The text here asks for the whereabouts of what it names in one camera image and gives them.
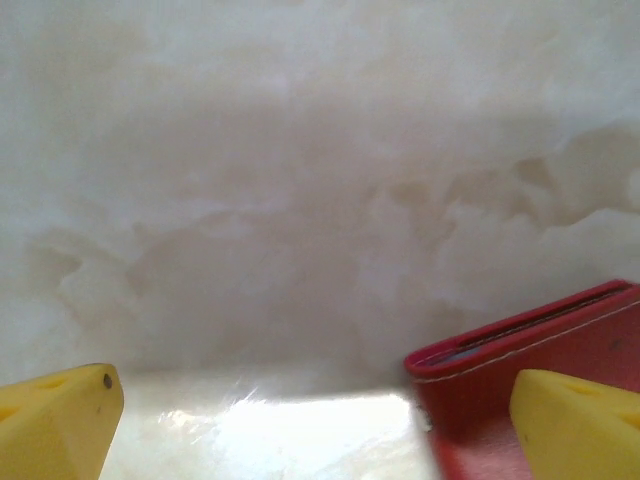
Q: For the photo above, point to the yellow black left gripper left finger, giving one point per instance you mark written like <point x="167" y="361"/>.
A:
<point x="50" y="430"/>

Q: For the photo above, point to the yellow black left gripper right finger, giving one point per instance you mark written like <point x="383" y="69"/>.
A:
<point x="580" y="435"/>

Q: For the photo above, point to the red leather card holder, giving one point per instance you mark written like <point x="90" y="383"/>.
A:
<point x="475" y="400"/>

